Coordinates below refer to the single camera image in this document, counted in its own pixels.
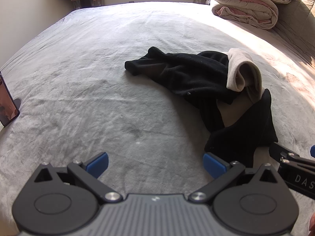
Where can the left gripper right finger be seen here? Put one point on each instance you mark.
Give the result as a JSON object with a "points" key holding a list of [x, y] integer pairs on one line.
{"points": [[224, 174]]}

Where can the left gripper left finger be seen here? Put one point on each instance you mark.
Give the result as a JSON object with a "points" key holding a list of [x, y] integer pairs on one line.
{"points": [[86, 174]]}

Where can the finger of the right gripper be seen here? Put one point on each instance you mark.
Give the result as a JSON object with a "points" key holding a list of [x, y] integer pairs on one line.
{"points": [[278, 152], [312, 151]]}

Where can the beige black raglan sweatshirt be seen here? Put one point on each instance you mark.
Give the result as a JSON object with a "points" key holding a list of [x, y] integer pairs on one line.
{"points": [[226, 88]]}

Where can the person's right hand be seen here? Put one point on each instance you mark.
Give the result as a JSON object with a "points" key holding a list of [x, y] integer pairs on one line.
{"points": [[312, 226]]}

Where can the grey bed sheet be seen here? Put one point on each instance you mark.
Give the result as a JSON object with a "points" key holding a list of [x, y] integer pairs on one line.
{"points": [[78, 100]]}

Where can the black smartphone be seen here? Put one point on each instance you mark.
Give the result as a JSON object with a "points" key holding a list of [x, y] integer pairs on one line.
{"points": [[9, 110]]}

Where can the round phone stand base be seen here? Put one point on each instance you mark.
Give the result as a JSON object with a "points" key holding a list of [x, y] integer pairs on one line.
{"points": [[17, 103]]}

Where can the quilted beige headboard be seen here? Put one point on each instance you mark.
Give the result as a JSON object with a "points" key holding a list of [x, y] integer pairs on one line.
{"points": [[296, 26]]}

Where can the folded beige pink comforter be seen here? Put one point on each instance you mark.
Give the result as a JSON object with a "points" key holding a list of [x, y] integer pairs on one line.
{"points": [[262, 14]]}

